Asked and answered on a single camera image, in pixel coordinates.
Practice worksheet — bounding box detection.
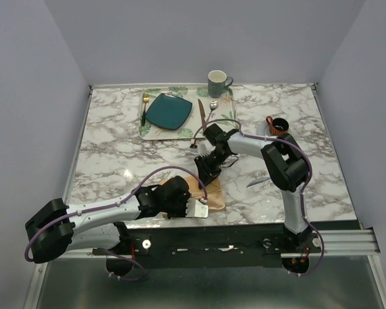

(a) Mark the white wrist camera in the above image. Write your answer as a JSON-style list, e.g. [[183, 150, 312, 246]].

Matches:
[[190, 142, 209, 156], [186, 198, 209, 219]]

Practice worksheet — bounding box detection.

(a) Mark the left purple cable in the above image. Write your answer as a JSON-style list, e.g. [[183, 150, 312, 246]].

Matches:
[[24, 165, 209, 283]]

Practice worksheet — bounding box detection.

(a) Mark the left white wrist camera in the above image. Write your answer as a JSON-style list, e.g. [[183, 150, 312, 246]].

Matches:
[[186, 198, 209, 219]]

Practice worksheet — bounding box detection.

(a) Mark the brown handled knife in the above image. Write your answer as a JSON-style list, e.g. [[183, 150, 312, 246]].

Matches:
[[198, 99, 207, 131]]

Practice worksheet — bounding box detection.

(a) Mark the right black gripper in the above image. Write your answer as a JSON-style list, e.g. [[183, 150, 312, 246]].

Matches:
[[193, 149, 229, 190]]

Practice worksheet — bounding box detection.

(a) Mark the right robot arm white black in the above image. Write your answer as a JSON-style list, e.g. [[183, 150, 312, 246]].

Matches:
[[194, 120, 313, 252]]

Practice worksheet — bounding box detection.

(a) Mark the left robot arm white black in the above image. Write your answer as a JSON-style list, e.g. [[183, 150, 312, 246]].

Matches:
[[24, 176, 191, 264]]

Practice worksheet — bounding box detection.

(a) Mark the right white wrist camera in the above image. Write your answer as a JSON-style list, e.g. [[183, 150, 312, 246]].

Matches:
[[190, 142, 209, 156]]

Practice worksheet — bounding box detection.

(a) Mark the grey saucer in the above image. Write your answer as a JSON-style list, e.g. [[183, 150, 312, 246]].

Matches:
[[256, 122, 278, 138]]

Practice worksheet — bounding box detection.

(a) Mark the grey green mug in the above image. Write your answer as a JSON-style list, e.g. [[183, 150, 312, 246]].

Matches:
[[207, 70, 233, 98]]

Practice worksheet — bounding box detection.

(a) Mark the aluminium frame rail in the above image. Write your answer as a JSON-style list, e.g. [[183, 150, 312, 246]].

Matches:
[[37, 230, 382, 257]]

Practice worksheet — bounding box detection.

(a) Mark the silver spoon on tray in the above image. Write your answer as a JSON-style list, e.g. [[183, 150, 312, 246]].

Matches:
[[206, 100, 218, 122]]

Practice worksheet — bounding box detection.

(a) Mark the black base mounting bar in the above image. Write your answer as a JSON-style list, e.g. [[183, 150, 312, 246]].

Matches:
[[110, 223, 321, 268]]

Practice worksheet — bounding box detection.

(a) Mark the silver table knife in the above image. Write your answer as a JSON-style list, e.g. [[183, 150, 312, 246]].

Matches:
[[246, 177, 270, 188]]

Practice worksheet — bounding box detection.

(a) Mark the leaf pattern serving tray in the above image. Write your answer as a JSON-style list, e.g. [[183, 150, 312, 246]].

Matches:
[[139, 85, 238, 140]]

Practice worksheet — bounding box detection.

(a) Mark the gold fork green handle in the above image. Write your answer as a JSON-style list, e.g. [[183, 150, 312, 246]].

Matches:
[[141, 91, 150, 126]]

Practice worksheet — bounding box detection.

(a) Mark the red brown small cup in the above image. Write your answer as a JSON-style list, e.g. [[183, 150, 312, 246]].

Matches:
[[265, 116, 289, 136]]

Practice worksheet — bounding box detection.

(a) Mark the teal square plate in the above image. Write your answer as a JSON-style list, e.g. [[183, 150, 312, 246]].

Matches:
[[146, 93, 193, 131]]

